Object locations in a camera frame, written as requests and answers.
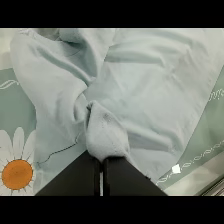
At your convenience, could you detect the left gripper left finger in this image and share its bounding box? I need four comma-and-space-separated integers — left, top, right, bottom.
35, 150, 101, 197

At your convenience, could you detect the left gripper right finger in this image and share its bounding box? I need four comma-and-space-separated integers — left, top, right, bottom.
102, 155, 168, 197

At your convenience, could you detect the pale blue shirt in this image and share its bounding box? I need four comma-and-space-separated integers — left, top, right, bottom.
9, 27, 224, 195

